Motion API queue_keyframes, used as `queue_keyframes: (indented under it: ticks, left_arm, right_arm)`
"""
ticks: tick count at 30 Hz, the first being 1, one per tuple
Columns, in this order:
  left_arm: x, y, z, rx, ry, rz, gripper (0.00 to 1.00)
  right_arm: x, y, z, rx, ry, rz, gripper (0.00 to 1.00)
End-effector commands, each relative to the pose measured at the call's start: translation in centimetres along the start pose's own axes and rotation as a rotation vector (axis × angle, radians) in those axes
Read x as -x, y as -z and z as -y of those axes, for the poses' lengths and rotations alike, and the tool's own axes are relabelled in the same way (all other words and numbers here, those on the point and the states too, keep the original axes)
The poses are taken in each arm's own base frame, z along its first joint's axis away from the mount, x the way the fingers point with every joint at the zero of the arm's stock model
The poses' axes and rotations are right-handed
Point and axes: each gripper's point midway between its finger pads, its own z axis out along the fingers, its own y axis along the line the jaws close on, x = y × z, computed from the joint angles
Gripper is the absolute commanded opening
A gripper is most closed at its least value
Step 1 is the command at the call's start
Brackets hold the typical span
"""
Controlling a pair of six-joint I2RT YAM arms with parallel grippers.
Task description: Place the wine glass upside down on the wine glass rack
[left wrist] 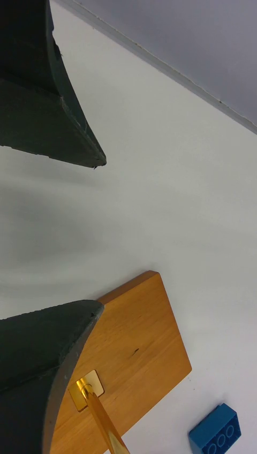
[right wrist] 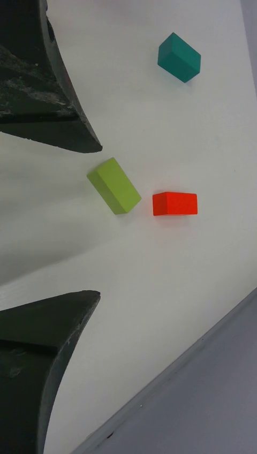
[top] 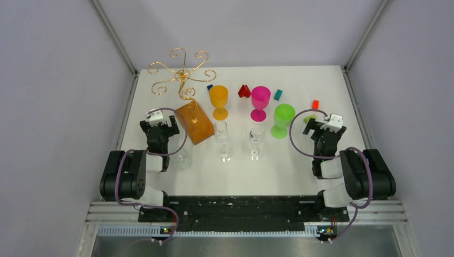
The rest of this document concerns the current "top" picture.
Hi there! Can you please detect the green plastic goblet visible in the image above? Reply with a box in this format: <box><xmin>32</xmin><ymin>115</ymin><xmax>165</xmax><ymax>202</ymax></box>
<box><xmin>271</xmin><ymin>103</ymin><xmax>296</xmax><ymax>139</ymax></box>

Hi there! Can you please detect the clear short wine glass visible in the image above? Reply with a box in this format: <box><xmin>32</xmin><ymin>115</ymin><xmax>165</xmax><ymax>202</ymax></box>
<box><xmin>169</xmin><ymin>134</ymin><xmax>192</xmax><ymax>171</ymax></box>

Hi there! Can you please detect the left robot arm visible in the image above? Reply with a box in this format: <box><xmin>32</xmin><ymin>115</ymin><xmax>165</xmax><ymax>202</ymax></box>
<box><xmin>100</xmin><ymin>115</ymin><xmax>180</xmax><ymax>221</ymax></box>

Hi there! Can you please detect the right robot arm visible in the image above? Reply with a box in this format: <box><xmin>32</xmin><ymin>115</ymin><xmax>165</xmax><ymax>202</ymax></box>
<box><xmin>303</xmin><ymin>118</ymin><xmax>397</xmax><ymax>221</ymax></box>

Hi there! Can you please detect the clear tall flute glass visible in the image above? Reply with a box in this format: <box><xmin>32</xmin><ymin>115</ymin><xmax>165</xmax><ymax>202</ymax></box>
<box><xmin>214</xmin><ymin>120</ymin><xmax>233</xmax><ymax>162</ymax></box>

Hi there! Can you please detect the clear stemmed wine glass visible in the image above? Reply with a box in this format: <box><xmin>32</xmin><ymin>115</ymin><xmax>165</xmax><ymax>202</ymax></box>
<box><xmin>248</xmin><ymin>124</ymin><xmax>265</xmax><ymax>161</ymax></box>

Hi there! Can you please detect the lime green block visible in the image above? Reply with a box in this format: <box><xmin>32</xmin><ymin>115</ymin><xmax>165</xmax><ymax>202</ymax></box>
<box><xmin>304</xmin><ymin>115</ymin><xmax>317</xmax><ymax>124</ymax></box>

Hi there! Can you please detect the orange-red block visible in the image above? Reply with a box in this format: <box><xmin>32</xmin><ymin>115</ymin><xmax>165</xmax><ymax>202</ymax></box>
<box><xmin>312</xmin><ymin>100</ymin><xmax>319</xmax><ymax>110</ymax></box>

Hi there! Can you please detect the teal block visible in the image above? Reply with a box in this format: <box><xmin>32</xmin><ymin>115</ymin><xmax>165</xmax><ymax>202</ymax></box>
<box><xmin>274</xmin><ymin>89</ymin><xmax>283</xmax><ymax>101</ymax></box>

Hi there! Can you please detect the orange plastic goblet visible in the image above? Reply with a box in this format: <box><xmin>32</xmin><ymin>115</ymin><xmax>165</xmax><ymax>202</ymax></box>
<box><xmin>209</xmin><ymin>85</ymin><xmax>229</xmax><ymax>120</ymax></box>

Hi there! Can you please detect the pink plastic goblet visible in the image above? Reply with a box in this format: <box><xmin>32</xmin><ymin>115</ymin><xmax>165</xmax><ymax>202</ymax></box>
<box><xmin>250</xmin><ymin>86</ymin><xmax>271</xmax><ymax>122</ymax></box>

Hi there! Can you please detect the red block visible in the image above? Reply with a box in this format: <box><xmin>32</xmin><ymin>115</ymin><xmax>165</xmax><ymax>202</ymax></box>
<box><xmin>238</xmin><ymin>84</ymin><xmax>251</xmax><ymax>98</ymax></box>

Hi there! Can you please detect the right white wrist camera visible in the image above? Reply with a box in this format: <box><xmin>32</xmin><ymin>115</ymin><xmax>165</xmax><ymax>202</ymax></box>
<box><xmin>321</xmin><ymin>114</ymin><xmax>343</xmax><ymax>132</ymax></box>

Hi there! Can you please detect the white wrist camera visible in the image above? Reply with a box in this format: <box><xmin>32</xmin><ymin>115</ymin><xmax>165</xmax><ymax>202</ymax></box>
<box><xmin>145</xmin><ymin>109</ymin><xmax>164</xmax><ymax>127</ymax></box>
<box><xmin>321</xmin><ymin>114</ymin><xmax>343</xmax><ymax>132</ymax></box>

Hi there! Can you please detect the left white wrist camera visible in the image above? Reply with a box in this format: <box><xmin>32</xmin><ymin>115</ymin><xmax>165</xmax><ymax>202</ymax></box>
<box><xmin>145</xmin><ymin>109</ymin><xmax>164</xmax><ymax>127</ymax></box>

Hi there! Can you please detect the gold wire wine glass rack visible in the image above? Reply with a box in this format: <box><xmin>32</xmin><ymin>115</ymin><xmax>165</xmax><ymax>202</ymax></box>
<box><xmin>147</xmin><ymin>47</ymin><xmax>217</xmax><ymax>145</ymax></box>

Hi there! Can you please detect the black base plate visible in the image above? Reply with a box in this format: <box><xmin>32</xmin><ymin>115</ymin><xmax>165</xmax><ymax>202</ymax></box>
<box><xmin>138</xmin><ymin>195</ymin><xmax>350</xmax><ymax>232</ymax></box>

